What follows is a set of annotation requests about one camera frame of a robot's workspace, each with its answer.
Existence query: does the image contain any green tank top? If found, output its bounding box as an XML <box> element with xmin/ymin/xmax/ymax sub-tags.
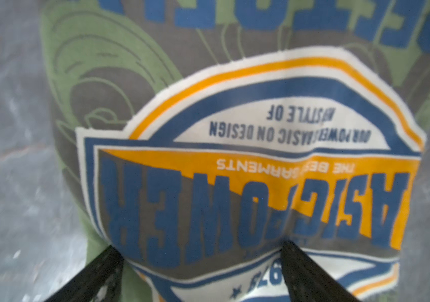
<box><xmin>39</xmin><ymin>1</ymin><xmax>430</xmax><ymax>301</ymax></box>

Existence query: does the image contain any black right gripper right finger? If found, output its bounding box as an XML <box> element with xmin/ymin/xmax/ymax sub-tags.
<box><xmin>281</xmin><ymin>240</ymin><xmax>358</xmax><ymax>302</ymax></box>

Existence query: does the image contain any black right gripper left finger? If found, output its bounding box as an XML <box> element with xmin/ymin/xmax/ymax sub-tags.
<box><xmin>46</xmin><ymin>246</ymin><xmax>124</xmax><ymax>302</ymax></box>

